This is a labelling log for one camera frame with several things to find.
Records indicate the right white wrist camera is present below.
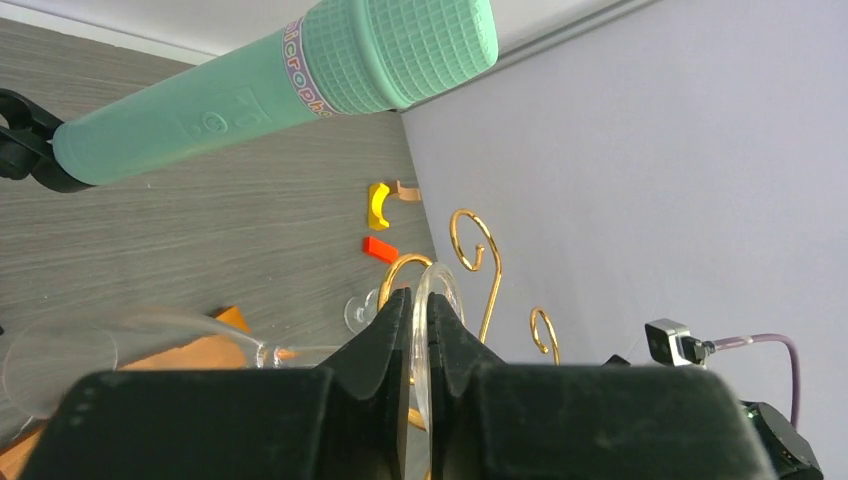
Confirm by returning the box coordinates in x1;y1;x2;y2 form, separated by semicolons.
645;318;716;367

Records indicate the orange wooden block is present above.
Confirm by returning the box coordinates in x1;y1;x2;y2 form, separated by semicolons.
362;236;399;264

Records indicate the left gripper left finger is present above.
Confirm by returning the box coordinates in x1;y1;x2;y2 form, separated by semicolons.
21;288;412;479

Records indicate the clear wine glass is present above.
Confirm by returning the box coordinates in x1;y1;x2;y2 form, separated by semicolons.
343;288;379;335
1;261;466;480

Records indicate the gold wire glass rack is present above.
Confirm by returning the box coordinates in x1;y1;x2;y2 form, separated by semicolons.
0;209;562;480

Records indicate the small black tripod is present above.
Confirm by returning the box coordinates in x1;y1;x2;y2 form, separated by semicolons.
1;89;92;193

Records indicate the brown wooden arch block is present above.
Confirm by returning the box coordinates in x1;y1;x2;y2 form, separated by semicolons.
388;180;422;203

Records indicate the mint green bottle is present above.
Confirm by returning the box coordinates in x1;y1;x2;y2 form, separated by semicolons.
35;1;499;193

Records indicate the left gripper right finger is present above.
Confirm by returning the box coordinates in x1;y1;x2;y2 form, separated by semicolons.
427;294;775;479

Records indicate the yellow wooden block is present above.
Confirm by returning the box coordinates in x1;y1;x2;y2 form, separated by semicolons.
367;182;391;231

